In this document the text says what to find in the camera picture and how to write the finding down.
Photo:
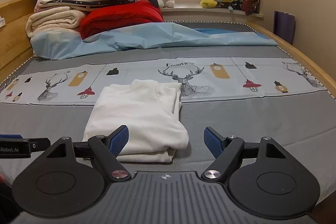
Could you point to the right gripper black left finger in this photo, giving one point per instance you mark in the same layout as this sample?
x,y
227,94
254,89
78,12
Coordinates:
x,y
94,160

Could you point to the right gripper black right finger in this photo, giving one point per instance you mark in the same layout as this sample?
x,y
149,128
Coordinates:
x,y
229,153

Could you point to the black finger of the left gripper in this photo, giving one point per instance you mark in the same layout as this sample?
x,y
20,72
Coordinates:
x,y
16,147

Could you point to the white small garment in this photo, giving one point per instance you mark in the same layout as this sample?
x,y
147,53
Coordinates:
x,y
150,111

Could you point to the grey printed bed sheet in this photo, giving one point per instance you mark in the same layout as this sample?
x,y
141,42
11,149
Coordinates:
x,y
245,91

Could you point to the light blue quilt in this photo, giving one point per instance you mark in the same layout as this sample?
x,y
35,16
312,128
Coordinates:
x,y
59,45

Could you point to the cream folded blanket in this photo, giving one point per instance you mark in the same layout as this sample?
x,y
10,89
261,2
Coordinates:
x,y
62,19

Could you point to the red folded blanket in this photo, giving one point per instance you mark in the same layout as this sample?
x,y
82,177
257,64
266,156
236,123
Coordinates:
x,y
113,17

